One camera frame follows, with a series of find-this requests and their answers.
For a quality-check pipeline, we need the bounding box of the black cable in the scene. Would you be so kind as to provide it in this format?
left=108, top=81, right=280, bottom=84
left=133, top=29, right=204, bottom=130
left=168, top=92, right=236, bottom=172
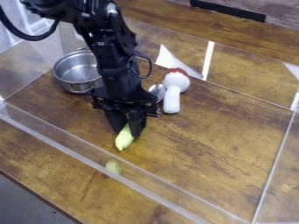
left=0, top=3, right=61, bottom=42

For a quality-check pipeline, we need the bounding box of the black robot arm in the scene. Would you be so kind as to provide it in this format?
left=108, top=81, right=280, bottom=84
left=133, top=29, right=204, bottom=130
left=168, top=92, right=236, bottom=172
left=21, top=0, right=158, bottom=137

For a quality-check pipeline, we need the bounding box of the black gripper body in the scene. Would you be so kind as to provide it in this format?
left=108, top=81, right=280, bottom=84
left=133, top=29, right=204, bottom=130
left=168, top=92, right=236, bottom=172
left=89, top=65, right=160, bottom=116

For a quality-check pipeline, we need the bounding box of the small steel pot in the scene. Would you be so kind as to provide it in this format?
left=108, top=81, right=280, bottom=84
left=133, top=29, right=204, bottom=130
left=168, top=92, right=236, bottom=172
left=52, top=48, right=102, bottom=94

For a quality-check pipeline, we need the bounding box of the black bar on table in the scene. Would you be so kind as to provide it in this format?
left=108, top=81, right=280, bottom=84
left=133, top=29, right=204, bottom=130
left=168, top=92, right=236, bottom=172
left=189, top=0, right=267, bottom=23

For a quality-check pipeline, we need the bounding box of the green handled metal spoon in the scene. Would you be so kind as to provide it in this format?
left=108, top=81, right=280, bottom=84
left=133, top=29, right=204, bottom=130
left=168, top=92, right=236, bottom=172
left=113, top=83, right=166, bottom=151

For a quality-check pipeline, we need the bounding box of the white red plush mushroom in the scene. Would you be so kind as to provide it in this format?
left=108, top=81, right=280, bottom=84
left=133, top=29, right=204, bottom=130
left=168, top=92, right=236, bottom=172
left=162, top=67, right=190, bottom=114

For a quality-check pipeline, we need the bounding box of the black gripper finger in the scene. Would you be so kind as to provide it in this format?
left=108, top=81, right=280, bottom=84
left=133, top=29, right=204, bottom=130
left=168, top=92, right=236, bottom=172
left=126, top=110, right=145, bottom=137
left=104, top=110, right=126, bottom=133

